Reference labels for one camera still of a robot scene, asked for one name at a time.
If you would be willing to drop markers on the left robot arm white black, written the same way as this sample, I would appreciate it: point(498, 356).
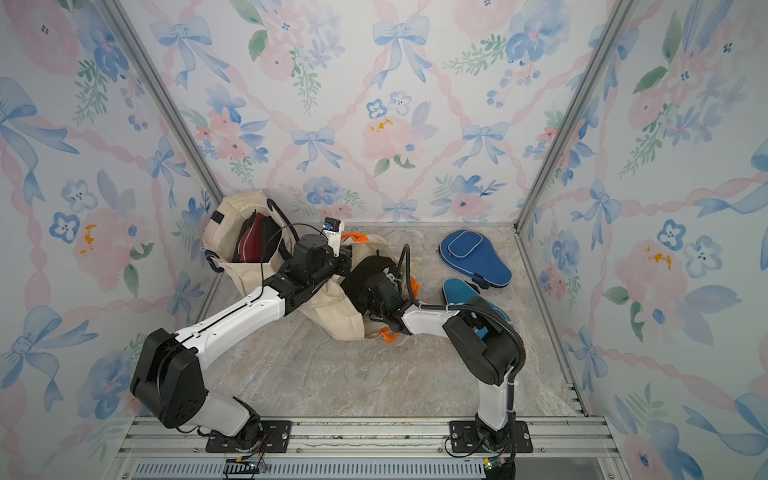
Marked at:
point(169, 376)

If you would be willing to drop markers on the aluminium corner post left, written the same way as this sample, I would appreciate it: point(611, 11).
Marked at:
point(117, 19)

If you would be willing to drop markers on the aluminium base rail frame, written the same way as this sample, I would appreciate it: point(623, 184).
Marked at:
point(375, 448)

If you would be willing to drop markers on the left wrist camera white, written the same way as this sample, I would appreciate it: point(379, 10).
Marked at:
point(333, 231)

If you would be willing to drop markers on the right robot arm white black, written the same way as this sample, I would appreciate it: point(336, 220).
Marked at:
point(493, 360)

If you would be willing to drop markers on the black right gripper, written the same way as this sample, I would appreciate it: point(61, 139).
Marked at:
point(365, 288)

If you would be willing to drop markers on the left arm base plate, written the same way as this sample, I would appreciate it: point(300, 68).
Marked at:
point(270, 436)

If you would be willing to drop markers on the aluminium corner post right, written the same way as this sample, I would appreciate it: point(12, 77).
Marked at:
point(613, 30)

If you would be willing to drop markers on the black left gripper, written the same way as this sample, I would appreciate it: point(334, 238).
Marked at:
point(345, 258)

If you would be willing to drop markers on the teal paddle case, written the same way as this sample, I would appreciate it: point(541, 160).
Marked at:
point(457, 291)

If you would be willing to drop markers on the black paddle case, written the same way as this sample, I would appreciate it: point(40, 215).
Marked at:
point(369, 273)

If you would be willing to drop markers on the aluminium corner post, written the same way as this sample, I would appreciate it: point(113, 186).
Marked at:
point(613, 30)
point(117, 19)

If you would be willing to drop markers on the canvas bag navy handles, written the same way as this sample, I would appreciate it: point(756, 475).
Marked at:
point(223, 229)

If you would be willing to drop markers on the blue paddle case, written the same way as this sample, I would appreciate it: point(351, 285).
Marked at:
point(473, 255)

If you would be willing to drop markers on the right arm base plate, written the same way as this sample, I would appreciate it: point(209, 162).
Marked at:
point(473, 437)

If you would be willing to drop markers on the red pouch in bag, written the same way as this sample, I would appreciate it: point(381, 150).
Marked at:
point(258, 239)

